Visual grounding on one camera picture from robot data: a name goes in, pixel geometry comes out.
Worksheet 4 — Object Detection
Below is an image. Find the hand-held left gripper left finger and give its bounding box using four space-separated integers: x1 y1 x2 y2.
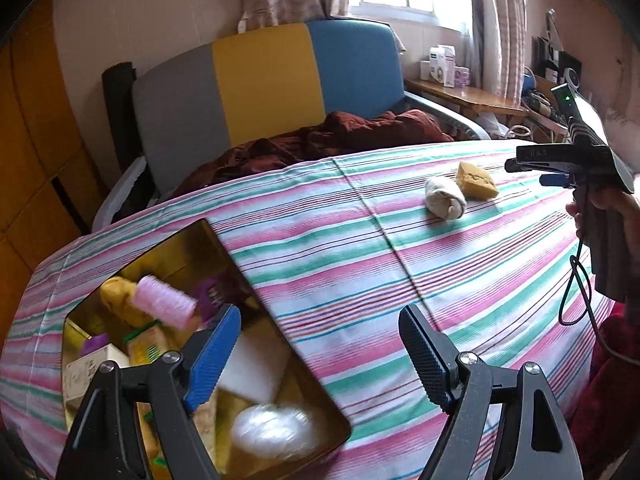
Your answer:
55 304 242 480

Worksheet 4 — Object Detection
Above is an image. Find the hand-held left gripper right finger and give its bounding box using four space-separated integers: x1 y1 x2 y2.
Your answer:
398 304 586 480

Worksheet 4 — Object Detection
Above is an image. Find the pink hair roller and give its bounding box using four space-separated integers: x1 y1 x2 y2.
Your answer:
132 275 198 331

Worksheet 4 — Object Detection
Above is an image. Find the yellow scouring sponge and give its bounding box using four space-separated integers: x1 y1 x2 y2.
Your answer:
99 276 151 326

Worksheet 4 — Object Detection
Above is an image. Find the gold tin box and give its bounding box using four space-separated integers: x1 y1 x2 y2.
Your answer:
61 219 352 480

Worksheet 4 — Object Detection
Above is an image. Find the person's right hand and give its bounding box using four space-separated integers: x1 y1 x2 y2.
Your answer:
566 185 640 241

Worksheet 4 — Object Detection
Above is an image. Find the white foam sponge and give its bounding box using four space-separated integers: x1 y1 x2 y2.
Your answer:
217 317 293 403

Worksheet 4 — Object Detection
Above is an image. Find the tan sponge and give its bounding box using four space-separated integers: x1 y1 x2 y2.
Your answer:
455 161 499 200

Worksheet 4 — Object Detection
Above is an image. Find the purple snack packet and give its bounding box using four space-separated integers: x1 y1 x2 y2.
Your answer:
80 332 111 356
192 275 236 316

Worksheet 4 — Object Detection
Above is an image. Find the green yellow cracker packet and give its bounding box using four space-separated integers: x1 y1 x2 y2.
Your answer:
122 322 176 366

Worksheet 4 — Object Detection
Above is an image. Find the white plastic bag ball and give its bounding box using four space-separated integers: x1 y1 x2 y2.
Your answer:
231 402 321 461

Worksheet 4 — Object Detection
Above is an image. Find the wooden shelf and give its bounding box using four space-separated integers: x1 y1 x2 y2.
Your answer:
404 77 526 118

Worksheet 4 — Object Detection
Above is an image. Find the rolled cream cloth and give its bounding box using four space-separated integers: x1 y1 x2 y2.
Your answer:
425 176 467 220

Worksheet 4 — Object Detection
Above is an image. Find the beige carton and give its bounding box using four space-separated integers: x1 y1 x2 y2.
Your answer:
65 347 131 401

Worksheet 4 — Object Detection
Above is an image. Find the white carton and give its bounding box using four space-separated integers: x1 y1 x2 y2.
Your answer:
429 45 457 85

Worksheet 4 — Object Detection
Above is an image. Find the striped bed sheet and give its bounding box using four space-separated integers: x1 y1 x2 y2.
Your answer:
0 140 631 480

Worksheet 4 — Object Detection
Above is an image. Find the dark red blanket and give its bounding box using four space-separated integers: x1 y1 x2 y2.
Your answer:
167 109 456 201

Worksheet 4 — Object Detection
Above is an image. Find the red fleece garment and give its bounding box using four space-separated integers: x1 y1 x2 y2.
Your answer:
570 310 640 480

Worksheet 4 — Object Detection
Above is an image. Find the wooden wardrobe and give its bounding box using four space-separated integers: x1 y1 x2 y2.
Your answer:
0 0 108 341

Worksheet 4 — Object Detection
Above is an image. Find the grey yellow blue chair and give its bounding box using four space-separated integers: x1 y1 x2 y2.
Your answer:
92 19 488 231

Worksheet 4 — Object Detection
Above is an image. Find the black cable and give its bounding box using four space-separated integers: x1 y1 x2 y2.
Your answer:
559 237 631 361

